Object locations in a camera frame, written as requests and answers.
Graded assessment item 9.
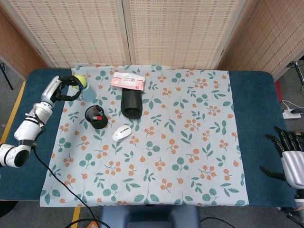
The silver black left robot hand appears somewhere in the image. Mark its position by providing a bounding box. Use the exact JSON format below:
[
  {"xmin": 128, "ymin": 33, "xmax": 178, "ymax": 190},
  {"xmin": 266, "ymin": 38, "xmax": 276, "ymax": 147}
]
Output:
[{"xmin": 40, "ymin": 75, "xmax": 84, "ymax": 105}]

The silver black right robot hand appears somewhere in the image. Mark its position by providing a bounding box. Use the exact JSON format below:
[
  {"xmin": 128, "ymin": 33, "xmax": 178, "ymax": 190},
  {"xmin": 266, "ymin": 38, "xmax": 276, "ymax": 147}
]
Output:
[{"xmin": 259, "ymin": 125, "xmax": 304, "ymax": 190}]

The white power cable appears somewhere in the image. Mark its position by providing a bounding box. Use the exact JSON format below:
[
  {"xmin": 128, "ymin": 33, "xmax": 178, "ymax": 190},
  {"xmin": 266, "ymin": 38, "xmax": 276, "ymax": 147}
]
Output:
[{"xmin": 281, "ymin": 99, "xmax": 296, "ymax": 112}]

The white power strip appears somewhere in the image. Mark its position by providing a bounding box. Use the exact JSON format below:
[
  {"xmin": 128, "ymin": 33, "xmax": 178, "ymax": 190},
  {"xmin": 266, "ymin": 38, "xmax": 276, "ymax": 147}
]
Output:
[{"xmin": 282, "ymin": 109, "xmax": 302, "ymax": 120}]

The pink wet wipes pack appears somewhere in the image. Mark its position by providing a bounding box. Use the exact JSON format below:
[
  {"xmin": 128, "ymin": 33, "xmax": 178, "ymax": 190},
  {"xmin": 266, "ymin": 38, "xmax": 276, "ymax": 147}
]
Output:
[{"xmin": 110, "ymin": 72, "xmax": 146, "ymax": 91}]

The woven folding screen panel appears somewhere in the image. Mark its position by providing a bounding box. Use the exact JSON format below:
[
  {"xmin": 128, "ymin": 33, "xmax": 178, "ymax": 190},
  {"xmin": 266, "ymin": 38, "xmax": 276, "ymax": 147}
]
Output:
[
  {"xmin": 0, "ymin": 10, "xmax": 48, "ymax": 80},
  {"xmin": 217, "ymin": 0, "xmax": 304, "ymax": 80},
  {"xmin": 122, "ymin": 0, "xmax": 258, "ymax": 70},
  {"xmin": 1, "ymin": 0, "xmax": 132, "ymax": 69}
]

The black tripod leg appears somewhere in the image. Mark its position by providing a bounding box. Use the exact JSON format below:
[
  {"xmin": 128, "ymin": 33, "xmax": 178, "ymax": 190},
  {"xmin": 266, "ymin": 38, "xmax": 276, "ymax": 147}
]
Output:
[{"xmin": 0, "ymin": 61, "xmax": 14, "ymax": 91}]

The black slipper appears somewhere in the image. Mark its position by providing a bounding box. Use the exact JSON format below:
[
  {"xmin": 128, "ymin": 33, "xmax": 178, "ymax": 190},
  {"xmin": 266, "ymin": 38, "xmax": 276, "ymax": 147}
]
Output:
[{"xmin": 120, "ymin": 88, "xmax": 143, "ymax": 119}]

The black floor cable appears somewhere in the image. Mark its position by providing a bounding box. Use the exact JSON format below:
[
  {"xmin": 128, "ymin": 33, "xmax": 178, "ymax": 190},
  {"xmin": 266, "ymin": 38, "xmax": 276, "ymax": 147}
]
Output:
[{"xmin": 200, "ymin": 217, "xmax": 230, "ymax": 228}]

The red floor object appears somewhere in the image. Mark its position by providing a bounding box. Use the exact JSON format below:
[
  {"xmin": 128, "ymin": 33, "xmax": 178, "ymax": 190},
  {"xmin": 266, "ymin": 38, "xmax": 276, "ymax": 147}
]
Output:
[{"xmin": 274, "ymin": 80, "xmax": 285, "ymax": 104}]

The metal stand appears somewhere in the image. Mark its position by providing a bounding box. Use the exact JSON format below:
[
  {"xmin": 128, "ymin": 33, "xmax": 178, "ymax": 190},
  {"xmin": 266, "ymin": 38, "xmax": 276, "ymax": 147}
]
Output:
[{"xmin": 285, "ymin": 56, "xmax": 304, "ymax": 91}]

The black mesh pen holder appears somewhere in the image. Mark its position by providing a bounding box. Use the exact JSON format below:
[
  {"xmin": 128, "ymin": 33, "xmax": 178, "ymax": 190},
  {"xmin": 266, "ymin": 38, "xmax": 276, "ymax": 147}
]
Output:
[{"xmin": 85, "ymin": 104, "xmax": 109, "ymax": 130}]

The light blue cup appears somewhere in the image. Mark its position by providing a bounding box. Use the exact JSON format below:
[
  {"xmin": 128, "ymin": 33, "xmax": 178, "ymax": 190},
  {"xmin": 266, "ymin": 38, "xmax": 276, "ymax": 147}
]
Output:
[{"xmin": 80, "ymin": 82, "xmax": 97, "ymax": 103}]

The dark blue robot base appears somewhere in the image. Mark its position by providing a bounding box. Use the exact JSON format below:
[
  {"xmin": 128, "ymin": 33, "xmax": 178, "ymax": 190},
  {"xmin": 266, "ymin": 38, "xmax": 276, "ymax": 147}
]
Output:
[{"xmin": 99, "ymin": 205, "xmax": 201, "ymax": 228}]

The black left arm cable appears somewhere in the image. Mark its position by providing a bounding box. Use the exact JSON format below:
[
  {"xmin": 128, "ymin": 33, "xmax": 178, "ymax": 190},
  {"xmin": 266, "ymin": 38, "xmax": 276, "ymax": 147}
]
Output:
[{"xmin": 32, "ymin": 144, "xmax": 109, "ymax": 228}]

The dark blue table mat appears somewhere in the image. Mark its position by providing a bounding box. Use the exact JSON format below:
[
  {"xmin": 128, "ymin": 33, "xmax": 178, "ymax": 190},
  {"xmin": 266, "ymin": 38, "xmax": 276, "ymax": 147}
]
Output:
[{"xmin": 0, "ymin": 68, "xmax": 297, "ymax": 208}]

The floral tablecloth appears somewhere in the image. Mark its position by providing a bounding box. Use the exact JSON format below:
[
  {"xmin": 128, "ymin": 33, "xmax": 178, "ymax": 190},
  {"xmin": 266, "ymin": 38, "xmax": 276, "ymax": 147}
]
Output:
[{"xmin": 39, "ymin": 64, "xmax": 249, "ymax": 207}]

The yellow tennis ball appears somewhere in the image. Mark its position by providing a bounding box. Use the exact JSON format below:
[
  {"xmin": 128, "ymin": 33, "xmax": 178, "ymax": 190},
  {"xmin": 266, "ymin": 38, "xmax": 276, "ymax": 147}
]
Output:
[{"xmin": 72, "ymin": 75, "xmax": 87, "ymax": 90}]

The white computer mouse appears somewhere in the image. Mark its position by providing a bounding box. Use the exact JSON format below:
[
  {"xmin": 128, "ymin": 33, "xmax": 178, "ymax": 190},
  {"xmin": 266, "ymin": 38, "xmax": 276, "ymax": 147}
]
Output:
[{"xmin": 112, "ymin": 125, "xmax": 133, "ymax": 143}]

